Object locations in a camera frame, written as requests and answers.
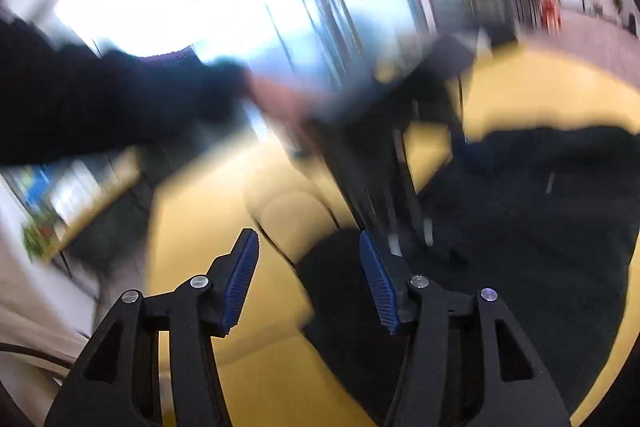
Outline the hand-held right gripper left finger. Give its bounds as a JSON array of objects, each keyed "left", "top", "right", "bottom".
[{"left": 44, "top": 228, "right": 260, "bottom": 427}]

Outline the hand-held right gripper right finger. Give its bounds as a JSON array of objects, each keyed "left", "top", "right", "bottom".
[{"left": 359, "top": 229, "right": 573, "bottom": 427}]

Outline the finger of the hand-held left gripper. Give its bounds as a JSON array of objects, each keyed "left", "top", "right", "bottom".
[
  {"left": 452, "top": 77, "right": 488, "bottom": 175},
  {"left": 320, "top": 127, "right": 436, "bottom": 258}
]

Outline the black fleece jacket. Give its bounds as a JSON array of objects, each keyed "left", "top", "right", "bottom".
[{"left": 297, "top": 124, "right": 640, "bottom": 418}]

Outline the person's left forearm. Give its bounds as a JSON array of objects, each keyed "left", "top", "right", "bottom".
[{"left": 0, "top": 0, "right": 251, "bottom": 168}]

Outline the person's left hand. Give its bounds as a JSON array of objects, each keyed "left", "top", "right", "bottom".
[{"left": 246, "top": 73, "right": 322, "bottom": 126}]

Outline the stack of red crates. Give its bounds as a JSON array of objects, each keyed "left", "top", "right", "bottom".
[{"left": 537, "top": 0, "right": 561, "bottom": 32}]

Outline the green leafy plant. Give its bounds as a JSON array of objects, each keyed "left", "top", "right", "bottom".
[{"left": 22, "top": 212, "right": 61, "bottom": 263}]

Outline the black cable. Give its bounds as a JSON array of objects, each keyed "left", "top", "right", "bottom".
[{"left": 0, "top": 342, "right": 81, "bottom": 370}]

